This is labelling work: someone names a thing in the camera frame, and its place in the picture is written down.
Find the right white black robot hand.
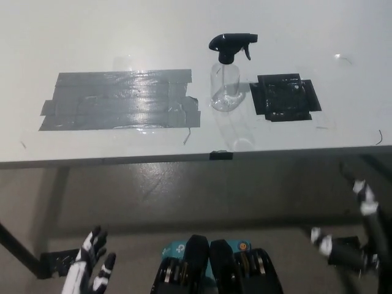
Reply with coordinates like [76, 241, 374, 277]
[310, 179, 392, 275]

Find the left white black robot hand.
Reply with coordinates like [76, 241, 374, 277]
[61, 225, 118, 294]

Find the black trigger sprayer lid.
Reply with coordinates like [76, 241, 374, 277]
[208, 32, 259, 65]

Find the left black robot body block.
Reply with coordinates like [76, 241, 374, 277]
[150, 234, 211, 294]

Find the black robot body block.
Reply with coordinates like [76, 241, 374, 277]
[150, 234, 211, 294]
[209, 238, 283, 294]

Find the right black robot body block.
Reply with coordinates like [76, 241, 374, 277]
[209, 238, 283, 294]

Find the clear plastic bottle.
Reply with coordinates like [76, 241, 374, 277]
[209, 60, 246, 112]

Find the black diagonal table leg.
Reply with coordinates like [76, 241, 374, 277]
[0, 219, 51, 280]

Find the teal cardboard box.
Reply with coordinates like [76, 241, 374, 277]
[160, 239, 252, 280]

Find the black tape square patch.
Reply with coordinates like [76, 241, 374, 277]
[249, 73, 322, 123]

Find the grey duct tape patch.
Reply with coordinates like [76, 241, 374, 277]
[38, 69, 202, 132]

